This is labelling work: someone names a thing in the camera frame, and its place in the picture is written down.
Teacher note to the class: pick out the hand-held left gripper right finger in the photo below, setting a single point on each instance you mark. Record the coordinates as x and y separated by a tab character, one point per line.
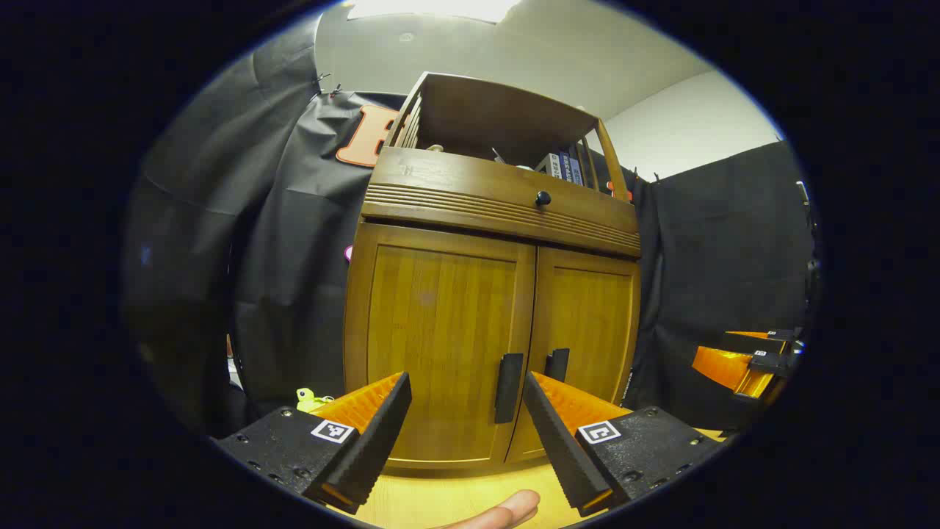
562	441

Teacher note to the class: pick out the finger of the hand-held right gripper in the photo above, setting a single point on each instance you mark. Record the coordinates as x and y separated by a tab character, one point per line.
727	367
764	342

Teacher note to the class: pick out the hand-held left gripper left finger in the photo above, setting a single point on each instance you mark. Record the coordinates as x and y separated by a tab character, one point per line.
374	441

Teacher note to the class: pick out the wooden cabinet door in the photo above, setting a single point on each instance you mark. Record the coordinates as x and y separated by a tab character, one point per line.
595	316
440	316

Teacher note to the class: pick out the wooden double-door shoe cabinet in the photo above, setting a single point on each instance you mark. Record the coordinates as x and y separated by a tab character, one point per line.
485	117

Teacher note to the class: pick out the green toy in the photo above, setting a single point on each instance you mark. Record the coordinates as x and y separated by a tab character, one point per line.
310	399

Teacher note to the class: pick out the black backdrop cloth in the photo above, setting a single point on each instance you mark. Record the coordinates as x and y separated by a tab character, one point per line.
294	257

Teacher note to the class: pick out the black drawer knob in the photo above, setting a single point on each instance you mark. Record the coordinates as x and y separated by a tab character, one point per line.
543	198

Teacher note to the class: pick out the dark blue spine book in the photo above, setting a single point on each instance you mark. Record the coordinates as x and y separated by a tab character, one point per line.
565	167

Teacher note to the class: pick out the wooden drawer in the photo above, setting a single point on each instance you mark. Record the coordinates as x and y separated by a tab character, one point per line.
455	187

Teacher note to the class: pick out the grey spine book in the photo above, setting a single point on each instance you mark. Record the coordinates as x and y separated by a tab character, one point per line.
554	165

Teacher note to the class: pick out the ceiling light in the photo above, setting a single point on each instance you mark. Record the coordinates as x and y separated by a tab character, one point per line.
433	7

